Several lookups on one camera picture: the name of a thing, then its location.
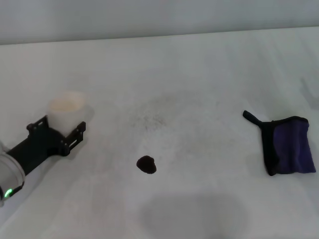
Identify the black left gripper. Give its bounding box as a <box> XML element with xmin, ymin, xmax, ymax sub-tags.
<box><xmin>6</xmin><ymin>114</ymin><xmax>87</xmax><ymax>176</ymax></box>

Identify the white paper cup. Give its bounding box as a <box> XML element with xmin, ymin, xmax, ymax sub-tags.
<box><xmin>46</xmin><ymin>90</ymin><xmax>87</xmax><ymax>136</ymax></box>

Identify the purple rag with black trim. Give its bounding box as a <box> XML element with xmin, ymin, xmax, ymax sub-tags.
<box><xmin>242</xmin><ymin>110</ymin><xmax>317</xmax><ymax>177</ymax></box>

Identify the black water stain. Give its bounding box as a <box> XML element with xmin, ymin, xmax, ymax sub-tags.
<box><xmin>136</xmin><ymin>155</ymin><xmax>158</xmax><ymax>175</ymax></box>

